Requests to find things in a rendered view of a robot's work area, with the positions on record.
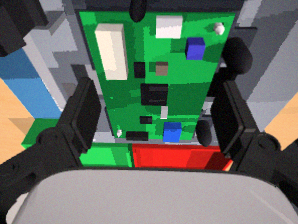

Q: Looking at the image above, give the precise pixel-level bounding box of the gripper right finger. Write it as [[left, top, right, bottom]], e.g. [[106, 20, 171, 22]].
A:
[[210, 80, 298, 208]]

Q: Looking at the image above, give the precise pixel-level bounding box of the green open bin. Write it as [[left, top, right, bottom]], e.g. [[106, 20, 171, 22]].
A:
[[20, 118, 135, 167]]

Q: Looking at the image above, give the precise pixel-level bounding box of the red open bin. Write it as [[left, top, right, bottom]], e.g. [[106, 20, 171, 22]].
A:
[[132, 143, 232, 170]]

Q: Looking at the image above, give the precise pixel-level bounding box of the green circuit board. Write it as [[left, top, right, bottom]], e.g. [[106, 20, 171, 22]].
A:
[[79, 11, 235, 142]]

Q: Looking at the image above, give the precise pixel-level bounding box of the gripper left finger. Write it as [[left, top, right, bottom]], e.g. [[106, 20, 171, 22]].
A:
[[0, 77, 101, 224]]

